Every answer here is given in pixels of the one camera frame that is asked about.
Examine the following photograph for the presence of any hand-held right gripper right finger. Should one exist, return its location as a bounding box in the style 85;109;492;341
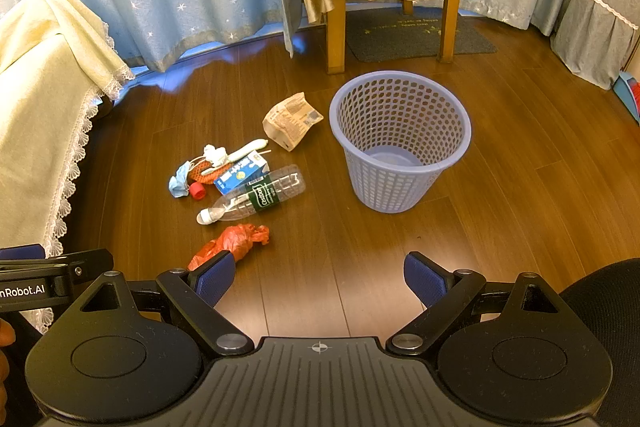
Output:
387;252;571;356

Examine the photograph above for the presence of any orange foam net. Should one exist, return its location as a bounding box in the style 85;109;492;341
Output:
189;158;236;184

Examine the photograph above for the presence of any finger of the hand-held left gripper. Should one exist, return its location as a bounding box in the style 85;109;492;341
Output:
0;244;47;262

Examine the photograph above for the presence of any black fabric seat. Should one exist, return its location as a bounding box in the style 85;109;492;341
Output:
557;258;640;427

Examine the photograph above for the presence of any white tube wrapper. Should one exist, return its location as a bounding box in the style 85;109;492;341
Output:
227;138;269;163

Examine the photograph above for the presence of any purple plastic mesh basket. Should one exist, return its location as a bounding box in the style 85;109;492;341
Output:
329;70;473;214

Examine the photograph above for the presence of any white crumpled tissue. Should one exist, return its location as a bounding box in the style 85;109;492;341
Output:
202;145;230;168

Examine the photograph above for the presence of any grey door mat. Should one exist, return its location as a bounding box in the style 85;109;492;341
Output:
345;9;499;62

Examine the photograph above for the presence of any clear plastic bottle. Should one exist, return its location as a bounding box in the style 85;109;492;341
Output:
196;164;307;226

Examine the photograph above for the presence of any red plastic bag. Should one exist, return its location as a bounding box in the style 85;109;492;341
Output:
187;223;270;272

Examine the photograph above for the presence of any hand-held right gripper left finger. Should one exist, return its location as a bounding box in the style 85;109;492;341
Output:
80;251;254;356

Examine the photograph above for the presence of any brown paper bag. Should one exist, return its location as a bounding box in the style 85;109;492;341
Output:
262;92;324;152

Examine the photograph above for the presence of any person's left hand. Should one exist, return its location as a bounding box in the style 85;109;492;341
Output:
0;321;17;408

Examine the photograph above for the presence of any cream lace-trimmed cloth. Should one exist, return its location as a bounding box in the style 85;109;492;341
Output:
0;0;136;334

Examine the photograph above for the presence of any red and blue plastic item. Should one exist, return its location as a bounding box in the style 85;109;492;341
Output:
612;74;640;124

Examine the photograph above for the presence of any blue drink carton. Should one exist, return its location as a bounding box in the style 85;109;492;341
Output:
214;155;270;194

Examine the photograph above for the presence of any blue face mask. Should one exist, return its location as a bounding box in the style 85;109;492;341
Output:
168;160;196;200

